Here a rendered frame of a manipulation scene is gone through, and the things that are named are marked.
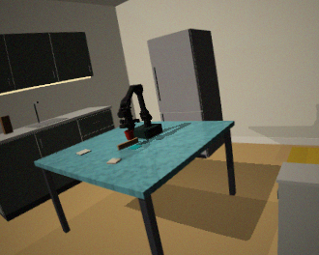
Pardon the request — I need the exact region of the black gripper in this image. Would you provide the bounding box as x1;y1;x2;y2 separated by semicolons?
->
119;115;140;131

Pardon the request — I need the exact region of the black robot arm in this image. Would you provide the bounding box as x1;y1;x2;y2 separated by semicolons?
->
117;84;152;128

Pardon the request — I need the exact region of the red cup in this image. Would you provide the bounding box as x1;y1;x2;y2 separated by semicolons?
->
124;129;134;140

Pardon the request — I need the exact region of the tan wooden flat bar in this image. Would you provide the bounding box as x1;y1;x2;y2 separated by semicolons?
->
117;138;138;151

